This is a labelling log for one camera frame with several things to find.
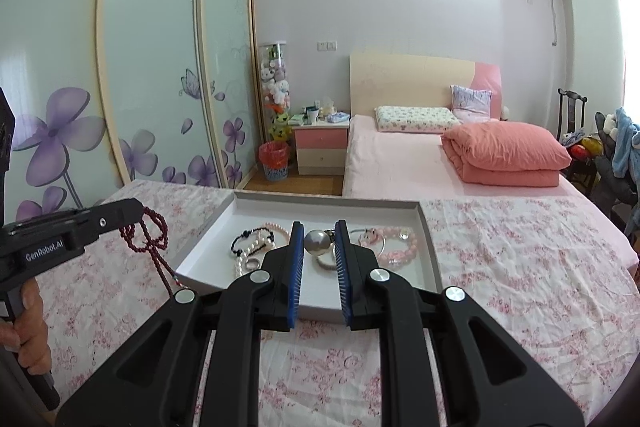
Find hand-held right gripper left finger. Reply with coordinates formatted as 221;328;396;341
55;221;306;427

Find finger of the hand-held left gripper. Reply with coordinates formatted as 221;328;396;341
75;198;146;242

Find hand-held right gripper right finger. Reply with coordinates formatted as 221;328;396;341
334;219;586;427

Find silver bangle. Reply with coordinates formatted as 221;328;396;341
314;227;396;270

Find dark red bead necklace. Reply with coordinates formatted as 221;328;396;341
119;205;187;298

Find large pearl pendant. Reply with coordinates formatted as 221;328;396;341
305;228;335;256

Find white pearl bracelet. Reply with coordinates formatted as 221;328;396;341
232;237;276;279

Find black bead bracelet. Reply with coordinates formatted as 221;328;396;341
230;227;278;258

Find grey cardboard box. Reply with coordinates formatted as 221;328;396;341
172;191;443;323

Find person's left hand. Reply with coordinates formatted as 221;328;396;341
0;279;54;376

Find waste bin with red bag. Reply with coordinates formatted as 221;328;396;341
258;141;291;182

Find pink bed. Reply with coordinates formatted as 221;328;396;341
342;114;640;268

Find pink and cream nightstand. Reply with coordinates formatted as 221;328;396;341
291;119;351;176

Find flower print sliding wardrobe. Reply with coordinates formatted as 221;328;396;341
0;0;261;225

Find floral pillow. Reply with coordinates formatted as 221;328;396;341
374;105;462;134

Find pink floral bedsheet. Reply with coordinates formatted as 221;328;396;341
30;179;640;427

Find clear tube of plush toys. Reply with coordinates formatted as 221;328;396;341
257;41;293;142

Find folded orange duvet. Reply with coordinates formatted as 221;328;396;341
440;121;572;188

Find cream and pink headboard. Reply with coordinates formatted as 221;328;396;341
348;48;502;122

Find small purple pillow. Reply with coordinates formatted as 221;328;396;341
450;84;493;124

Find colourful plush toys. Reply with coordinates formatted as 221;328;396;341
560;132;603;160

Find dark fabric chair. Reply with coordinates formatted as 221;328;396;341
592;112;640;228

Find dark wooden chair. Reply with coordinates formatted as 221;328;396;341
556;88;598;198

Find blue clothing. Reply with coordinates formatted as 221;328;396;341
597;107;640;188

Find white conduit pipe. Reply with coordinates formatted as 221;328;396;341
547;0;571;48

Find small pink bead bracelet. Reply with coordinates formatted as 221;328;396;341
257;221;293;240

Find large pink bead bracelet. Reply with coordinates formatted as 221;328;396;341
357;226;418;268

